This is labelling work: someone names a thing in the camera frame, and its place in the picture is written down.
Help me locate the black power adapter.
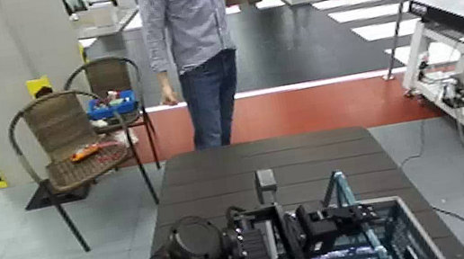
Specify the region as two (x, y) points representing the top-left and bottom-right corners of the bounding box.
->
(438, 76), (464, 112)

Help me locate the man in checked shirt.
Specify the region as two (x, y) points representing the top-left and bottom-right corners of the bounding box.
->
(136, 0), (295, 157)

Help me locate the grey floor cable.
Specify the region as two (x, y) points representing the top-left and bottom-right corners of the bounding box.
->
(393, 117), (434, 169)

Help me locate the white cloth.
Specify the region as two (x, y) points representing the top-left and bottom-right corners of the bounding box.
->
(91, 113), (141, 154)

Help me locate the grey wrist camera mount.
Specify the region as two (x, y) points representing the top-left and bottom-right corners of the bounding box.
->
(254, 167), (281, 208)

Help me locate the blue plastic bin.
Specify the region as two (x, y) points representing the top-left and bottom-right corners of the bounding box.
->
(84, 87), (140, 123)

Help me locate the silver sign pole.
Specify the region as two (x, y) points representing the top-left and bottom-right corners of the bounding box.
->
(369, 0), (447, 83)

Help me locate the white counter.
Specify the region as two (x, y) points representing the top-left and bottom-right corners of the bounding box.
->
(71, 0), (143, 42)

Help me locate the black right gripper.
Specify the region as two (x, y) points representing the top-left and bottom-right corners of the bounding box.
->
(222, 184), (387, 259)

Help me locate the man's right hand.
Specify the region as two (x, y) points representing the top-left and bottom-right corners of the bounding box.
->
(157, 82), (181, 109)

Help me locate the brown wicker metal chair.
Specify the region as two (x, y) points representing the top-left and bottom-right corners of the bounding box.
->
(58, 49), (164, 184)
(1, 76), (168, 259)

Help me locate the orange hand tool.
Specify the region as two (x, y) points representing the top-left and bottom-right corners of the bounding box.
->
(67, 142), (103, 165)

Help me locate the teal grey plastic crate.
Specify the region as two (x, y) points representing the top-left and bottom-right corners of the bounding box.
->
(268, 184), (450, 259)

